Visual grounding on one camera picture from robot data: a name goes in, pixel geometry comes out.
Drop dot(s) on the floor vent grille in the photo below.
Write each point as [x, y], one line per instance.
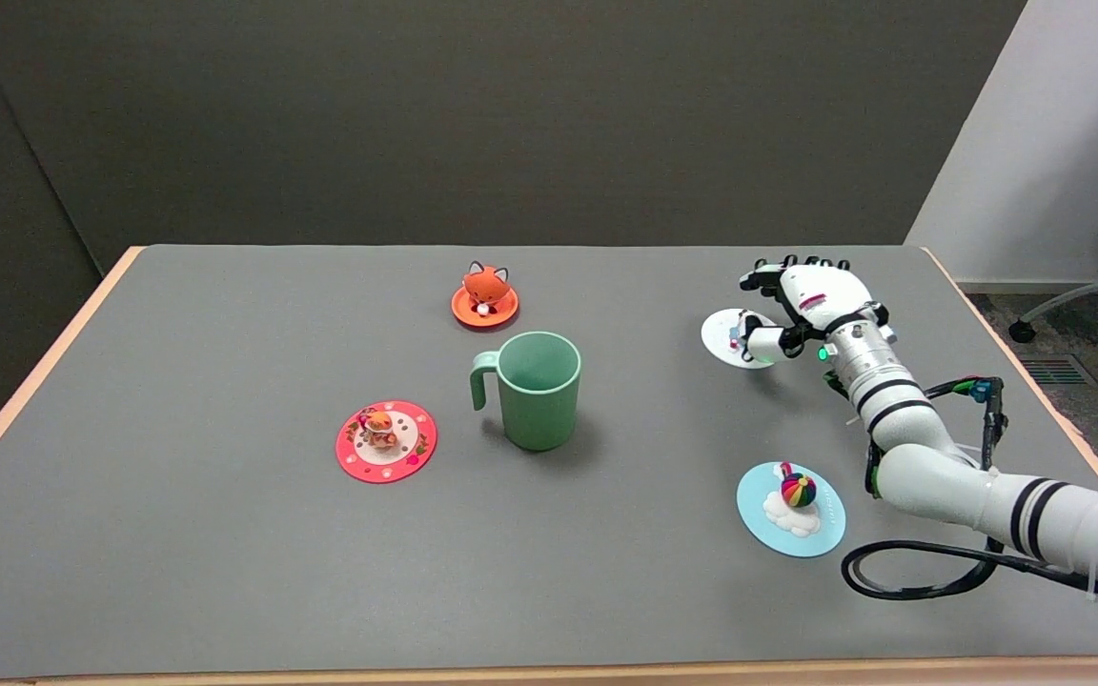
[1054, 371]

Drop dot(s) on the red cup lid with hamster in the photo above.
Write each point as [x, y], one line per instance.
[386, 440]

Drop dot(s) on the orange cup lid with fox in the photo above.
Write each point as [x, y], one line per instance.
[485, 295]

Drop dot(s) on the white cup lid with cat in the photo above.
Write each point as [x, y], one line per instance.
[725, 338]

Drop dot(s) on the green plastic mug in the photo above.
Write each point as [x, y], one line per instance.
[535, 391]

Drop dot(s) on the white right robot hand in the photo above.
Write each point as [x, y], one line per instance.
[816, 295]

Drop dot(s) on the office chair base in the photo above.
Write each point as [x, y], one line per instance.
[1083, 291]

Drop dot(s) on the blue cup lid with balloon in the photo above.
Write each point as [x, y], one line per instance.
[790, 510]

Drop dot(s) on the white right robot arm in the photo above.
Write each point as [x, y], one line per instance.
[949, 448]

